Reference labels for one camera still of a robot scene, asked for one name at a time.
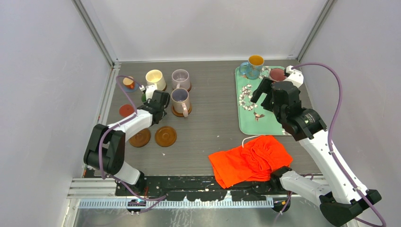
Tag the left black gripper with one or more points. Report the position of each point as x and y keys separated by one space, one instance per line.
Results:
x=165 y=113

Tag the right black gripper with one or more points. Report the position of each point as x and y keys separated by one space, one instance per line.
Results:
x=265 y=87

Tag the pink mug purple inside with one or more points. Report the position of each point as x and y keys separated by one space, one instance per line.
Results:
x=180 y=100

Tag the cream white mug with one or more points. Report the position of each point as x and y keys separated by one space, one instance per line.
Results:
x=155 y=77

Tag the red round coaster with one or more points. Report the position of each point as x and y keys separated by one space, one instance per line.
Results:
x=126 y=110

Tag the small tan cup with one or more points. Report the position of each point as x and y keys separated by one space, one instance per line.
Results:
x=129 y=83

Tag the lilac ceramic mug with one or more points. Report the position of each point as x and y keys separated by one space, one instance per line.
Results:
x=180 y=79

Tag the green inside mug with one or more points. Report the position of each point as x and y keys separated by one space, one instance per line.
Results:
x=143 y=98

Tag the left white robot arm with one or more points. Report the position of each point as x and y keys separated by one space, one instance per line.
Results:
x=106 y=147

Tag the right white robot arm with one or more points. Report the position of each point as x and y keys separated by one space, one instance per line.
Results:
x=344 y=197

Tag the blue round coaster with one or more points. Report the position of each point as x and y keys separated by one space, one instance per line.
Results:
x=130 y=90

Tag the pink floral mug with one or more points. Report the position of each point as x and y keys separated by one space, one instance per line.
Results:
x=277 y=74

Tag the blue mug yellow inside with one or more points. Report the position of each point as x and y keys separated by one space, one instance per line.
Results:
x=252 y=68

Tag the green floral tray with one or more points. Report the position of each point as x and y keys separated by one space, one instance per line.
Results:
x=253 y=118

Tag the orange cloth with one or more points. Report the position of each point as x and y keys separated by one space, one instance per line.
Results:
x=253 y=161

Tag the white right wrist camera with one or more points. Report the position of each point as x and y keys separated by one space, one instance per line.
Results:
x=295 y=76

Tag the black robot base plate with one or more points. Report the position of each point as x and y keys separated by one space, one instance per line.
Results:
x=203 y=188

